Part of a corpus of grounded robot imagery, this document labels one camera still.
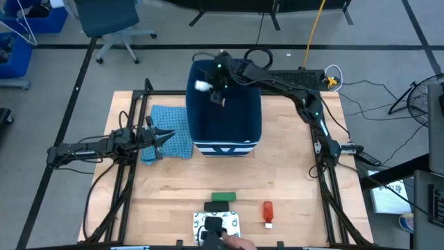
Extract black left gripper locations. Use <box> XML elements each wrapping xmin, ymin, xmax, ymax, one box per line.
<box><xmin>137</xmin><ymin>115</ymin><xmax>176</xmax><ymax>161</ymax></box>

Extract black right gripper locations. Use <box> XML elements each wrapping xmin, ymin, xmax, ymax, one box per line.
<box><xmin>207</xmin><ymin>51</ymin><xmax>237</xmax><ymax>104</ymax></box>

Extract white gauze roll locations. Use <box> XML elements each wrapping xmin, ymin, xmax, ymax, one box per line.
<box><xmin>194</xmin><ymin>79</ymin><xmax>214</xmax><ymax>93</ymax></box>

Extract green rectangular box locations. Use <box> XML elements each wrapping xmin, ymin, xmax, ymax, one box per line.
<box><xmin>211</xmin><ymin>191</ymin><xmax>237</xmax><ymax>203</ymax></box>

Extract white packet with dark print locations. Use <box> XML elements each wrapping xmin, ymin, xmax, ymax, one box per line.
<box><xmin>192</xmin><ymin>210</ymin><xmax>241</xmax><ymax>246</ymax></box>

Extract red bottle with white cap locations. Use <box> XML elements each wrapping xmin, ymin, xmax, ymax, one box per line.
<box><xmin>262</xmin><ymin>201</ymin><xmax>275</xmax><ymax>230</ymax></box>

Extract navy fabric basket striped base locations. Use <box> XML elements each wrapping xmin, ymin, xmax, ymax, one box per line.
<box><xmin>185</xmin><ymin>58</ymin><xmax>263</xmax><ymax>158</ymax></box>

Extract large blue storage bin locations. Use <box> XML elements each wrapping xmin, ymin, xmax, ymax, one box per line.
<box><xmin>0</xmin><ymin>0</ymin><xmax>69</xmax><ymax>35</ymax></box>

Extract small blue storage bin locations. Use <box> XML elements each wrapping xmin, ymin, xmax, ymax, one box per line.
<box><xmin>0</xmin><ymin>33</ymin><xmax>34</xmax><ymax>80</ymax></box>

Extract blue patterned cloth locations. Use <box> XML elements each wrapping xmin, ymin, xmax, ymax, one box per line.
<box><xmin>140</xmin><ymin>105</ymin><xmax>194</xmax><ymax>166</ymax></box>

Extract black perforated metal plate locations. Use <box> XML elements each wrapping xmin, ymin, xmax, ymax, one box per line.
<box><xmin>267</xmin><ymin>69</ymin><xmax>329</xmax><ymax>92</ymax></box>

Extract black table stand legs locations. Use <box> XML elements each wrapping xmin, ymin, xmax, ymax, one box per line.
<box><xmin>162</xmin><ymin>0</ymin><xmax>354</xmax><ymax>31</ymax></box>

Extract black handheld device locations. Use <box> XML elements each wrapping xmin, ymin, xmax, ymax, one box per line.
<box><xmin>197</xmin><ymin>215</ymin><xmax>226</xmax><ymax>250</ymax></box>

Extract person's hand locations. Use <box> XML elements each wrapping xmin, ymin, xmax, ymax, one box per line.
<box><xmin>221</xmin><ymin>233</ymin><xmax>258</xmax><ymax>250</ymax></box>

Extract blue office chair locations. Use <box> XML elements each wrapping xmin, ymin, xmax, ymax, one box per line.
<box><xmin>64</xmin><ymin>0</ymin><xmax>157</xmax><ymax>65</ymax></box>

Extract grey cart base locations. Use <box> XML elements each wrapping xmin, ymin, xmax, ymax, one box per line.
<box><xmin>0</xmin><ymin>78</ymin><xmax>32</xmax><ymax>91</ymax></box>

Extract black caster object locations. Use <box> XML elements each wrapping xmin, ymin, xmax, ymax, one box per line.
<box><xmin>0</xmin><ymin>108</ymin><xmax>15</xmax><ymax>126</ymax></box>

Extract black remote-like device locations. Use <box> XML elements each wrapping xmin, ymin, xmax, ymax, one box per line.
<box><xmin>354</xmin><ymin>150</ymin><xmax>383</xmax><ymax>168</ymax></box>

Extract white printed booklet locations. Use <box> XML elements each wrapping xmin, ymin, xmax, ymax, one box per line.
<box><xmin>366</xmin><ymin>169</ymin><xmax>413</xmax><ymax>215</ymax></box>

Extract black floor fan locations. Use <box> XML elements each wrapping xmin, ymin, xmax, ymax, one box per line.
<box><xmin>387</xmin><ymin>72</ymin><xmax>444</xmax><ymax>128</ymax></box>

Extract blue and white round object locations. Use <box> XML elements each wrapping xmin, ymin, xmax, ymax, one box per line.
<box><xmin>398</xmin><ymin>212</ymin><xmax>414</xmax><ymax>234</ymax></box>

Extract black metal table frame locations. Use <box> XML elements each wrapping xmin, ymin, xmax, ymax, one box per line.
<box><xmin>78</xmin><ymin>78</ymin><xmax>375</xmax><ymax>249</ymax></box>

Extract coiled black cable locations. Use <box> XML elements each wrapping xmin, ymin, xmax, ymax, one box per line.
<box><xmin>244</xmin><ymin>12</ymin><xmax>274</xmax><ymax>70</ymax></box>

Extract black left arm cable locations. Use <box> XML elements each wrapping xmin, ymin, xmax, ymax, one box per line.
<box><xmin>82</xmin><ymin>161</ymin><xmax>117</xmax><ymax>241</ymax></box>

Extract yellow floor cable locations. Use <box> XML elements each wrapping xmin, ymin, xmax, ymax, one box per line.
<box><xmin>300</xmin><ymin>0</ymin><xmax>327</xmax><ymax>69</ymax></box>

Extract white cable loop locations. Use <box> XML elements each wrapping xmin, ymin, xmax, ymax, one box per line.
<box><xmin>324</xmin><ymin>64</ymin><xmax>344</xmax><ymax>92</ymax></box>

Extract black floor cable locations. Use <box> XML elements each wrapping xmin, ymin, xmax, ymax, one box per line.
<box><xmin>338</xmin><ymin>78</ymin><xmax>429</xmax><ymax>123</ymax></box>

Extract thin white cord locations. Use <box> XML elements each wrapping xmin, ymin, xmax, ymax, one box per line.
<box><xmin>0</xmin><ymin>0</ymin><xmax>39</xmax><ymax>47</ymax></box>

